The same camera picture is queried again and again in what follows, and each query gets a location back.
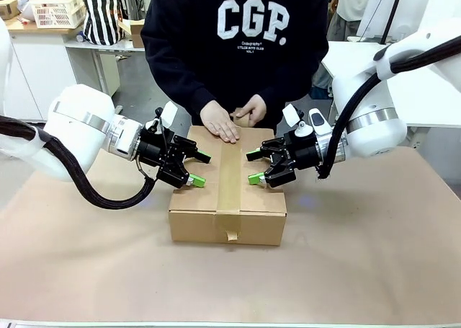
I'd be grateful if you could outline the white plastic folding crate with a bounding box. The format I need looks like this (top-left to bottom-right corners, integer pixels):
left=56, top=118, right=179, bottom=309
left=28, top=0, right=87, bottom=30

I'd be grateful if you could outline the brown cardboard shipping box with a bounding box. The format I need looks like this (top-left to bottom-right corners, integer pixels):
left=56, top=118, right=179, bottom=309
left=168, top=125, right=288, bottom=246

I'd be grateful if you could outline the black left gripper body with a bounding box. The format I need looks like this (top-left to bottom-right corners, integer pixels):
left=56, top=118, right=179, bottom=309
left=136, top=128, right=187, bottom=189

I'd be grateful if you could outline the black sleeved right arm cable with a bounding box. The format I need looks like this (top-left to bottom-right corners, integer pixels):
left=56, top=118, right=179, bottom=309
left=316, top=35, right=461, bottom=179

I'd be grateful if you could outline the person's right forearm black sleeve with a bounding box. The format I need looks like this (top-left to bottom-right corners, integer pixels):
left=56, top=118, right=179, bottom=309
left=140, top=35, right=219, bottom=118

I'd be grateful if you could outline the brown tape strip on box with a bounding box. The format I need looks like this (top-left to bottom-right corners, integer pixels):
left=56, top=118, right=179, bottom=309
left=215, top=142, right=243, bottom=242

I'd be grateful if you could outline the white background table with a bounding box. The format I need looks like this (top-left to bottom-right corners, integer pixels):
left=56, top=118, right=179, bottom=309
left=64, top=35, right=145, bottom=98

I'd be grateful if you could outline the person's left forearm black sleeve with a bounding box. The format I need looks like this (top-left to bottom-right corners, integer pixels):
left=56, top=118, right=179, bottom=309
left=257, top=43, right=329, bottom=107

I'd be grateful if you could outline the black sleeved arm cable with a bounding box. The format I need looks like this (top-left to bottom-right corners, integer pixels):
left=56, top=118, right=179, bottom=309
left=0, top=115, right=159, bottom=210
left=316, top=35, right=461, bottom=179

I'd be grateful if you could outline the person's right hand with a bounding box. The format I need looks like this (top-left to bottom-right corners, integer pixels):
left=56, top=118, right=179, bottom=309
left=200, top=99, right=241, bottom=144

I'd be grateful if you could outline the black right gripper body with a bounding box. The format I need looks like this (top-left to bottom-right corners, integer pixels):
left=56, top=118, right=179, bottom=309
left=268, top=129, right=321, bottom=189

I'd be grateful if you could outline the brown packing tape roll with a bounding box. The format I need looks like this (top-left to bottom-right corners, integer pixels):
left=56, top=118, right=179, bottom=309
left=230, top=106, right=253, bottom=128

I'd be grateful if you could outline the black white striped bag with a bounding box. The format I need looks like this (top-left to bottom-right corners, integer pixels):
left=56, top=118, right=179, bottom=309
left=82, top=0, right=125, bottom=47

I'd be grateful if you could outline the person's left hand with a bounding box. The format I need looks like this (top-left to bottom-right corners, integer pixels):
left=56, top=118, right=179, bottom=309
left=237, top=94, right=268, bottom=127

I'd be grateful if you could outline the cardboard box on cabinet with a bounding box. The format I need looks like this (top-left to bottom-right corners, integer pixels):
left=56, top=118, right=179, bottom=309
left=0, top=0, right=21, bottom=21

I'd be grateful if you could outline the small brown cardboard box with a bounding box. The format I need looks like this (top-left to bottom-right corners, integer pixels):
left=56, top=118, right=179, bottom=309
left=129, top=19, right=146, bottom=49

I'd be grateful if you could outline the black stand pole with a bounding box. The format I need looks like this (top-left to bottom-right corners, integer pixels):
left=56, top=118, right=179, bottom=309
left=380, top=0, right=406, bottom=46

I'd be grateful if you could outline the black sleeved left arm cable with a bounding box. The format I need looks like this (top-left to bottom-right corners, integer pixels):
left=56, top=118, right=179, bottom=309
left=0, top=115, right=159, bottom=210

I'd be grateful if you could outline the person in black sweatshirt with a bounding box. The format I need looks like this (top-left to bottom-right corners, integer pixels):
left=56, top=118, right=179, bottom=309
left=140, top=0, right=329, bottom=136

